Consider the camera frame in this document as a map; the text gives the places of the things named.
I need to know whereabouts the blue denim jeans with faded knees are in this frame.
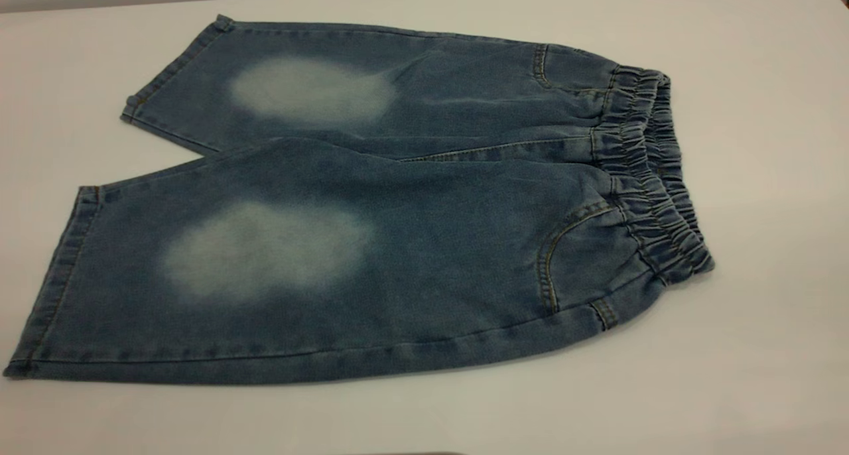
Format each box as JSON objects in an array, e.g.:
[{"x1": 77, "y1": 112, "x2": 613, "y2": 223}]
[{"x1": 3, "y1": 14, "x2": 716, "y2": 386}]

